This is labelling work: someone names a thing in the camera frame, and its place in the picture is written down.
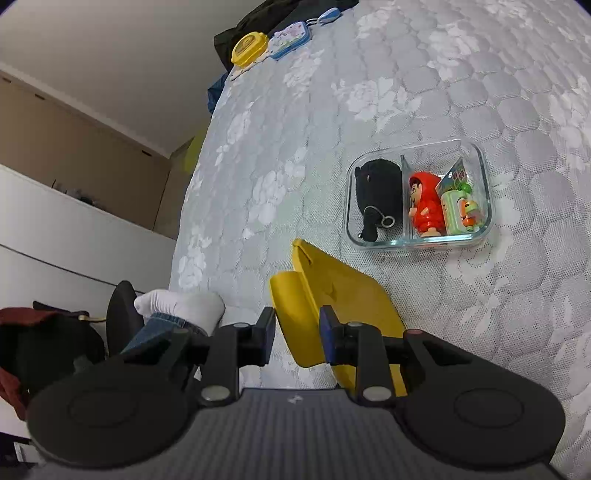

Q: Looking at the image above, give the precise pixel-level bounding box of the small yellow lidded container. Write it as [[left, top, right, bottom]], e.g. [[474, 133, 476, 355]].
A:
[[230, 32, 269, 69]]

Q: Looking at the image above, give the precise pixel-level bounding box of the yellow plastic container lid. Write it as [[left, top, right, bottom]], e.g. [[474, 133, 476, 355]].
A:
[[268, 238, 409, 399]]

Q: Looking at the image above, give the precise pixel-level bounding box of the pink green toy box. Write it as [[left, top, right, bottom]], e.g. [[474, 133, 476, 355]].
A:
[[440, 182, 481, 235]]

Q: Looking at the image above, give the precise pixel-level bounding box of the red hooded doll figure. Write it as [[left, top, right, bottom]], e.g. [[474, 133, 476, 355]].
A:
[[409, 171, 446, 237]]

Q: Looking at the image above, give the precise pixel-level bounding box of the black plush cat keychain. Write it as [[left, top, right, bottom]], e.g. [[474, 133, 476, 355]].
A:
[[355, 158, 403, 242]]

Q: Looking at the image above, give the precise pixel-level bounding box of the blue jeans leg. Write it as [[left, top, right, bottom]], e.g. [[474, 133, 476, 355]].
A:
[[122, 313, 207, 353]]

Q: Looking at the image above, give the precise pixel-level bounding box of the white sock foot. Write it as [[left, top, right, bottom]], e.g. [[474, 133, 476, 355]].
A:
[[134, 289, 225, 336]]

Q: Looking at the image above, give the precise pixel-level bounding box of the small blue pouch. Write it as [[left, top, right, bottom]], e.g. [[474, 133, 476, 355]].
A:
[[307, 7, 342, 26]]

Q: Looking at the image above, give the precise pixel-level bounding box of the dark red bag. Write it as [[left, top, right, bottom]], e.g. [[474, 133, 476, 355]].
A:
[[1, 307, 106, 420]]

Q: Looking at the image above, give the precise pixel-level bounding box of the black clothing pile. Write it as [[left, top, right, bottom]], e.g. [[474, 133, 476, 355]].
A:
[[213, 0, 359, 72]]

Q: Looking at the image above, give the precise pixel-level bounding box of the clear glass divided container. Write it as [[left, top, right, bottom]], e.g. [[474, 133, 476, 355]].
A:
[[344, 138, 493, 251]]

